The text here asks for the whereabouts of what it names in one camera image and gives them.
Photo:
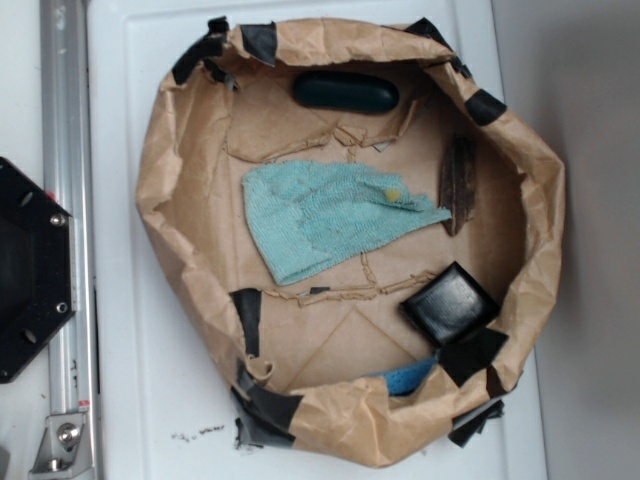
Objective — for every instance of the light blue terry cloth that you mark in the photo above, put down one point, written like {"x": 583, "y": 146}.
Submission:
{"x": 306, "y": 217}

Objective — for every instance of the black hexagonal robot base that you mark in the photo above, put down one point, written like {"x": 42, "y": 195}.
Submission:
{"x": 36, "y": 270}

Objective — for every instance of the brown paper bag bin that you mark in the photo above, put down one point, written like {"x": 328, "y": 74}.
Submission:
{"x": 294, "y": 355}

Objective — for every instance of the black square block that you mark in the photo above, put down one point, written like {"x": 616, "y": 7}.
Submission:
{"x": 451, "y": 307}

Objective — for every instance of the dark green oval case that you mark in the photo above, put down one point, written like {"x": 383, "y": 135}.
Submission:
{"x": 345, "y": 91}

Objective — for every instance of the dark brown wooden piece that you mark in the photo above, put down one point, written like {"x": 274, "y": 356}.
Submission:
{"x": 458, "y": 183}

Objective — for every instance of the blue sponge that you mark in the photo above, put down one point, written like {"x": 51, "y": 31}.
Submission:
{"x": 403, "y": 381}

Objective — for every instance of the aluminium extrusion rail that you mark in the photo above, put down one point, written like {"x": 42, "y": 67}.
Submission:
{"x": 73, "y": 351}

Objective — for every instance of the metal corner bracket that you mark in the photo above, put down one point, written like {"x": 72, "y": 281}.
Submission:
{"x": 64, "y": 451}

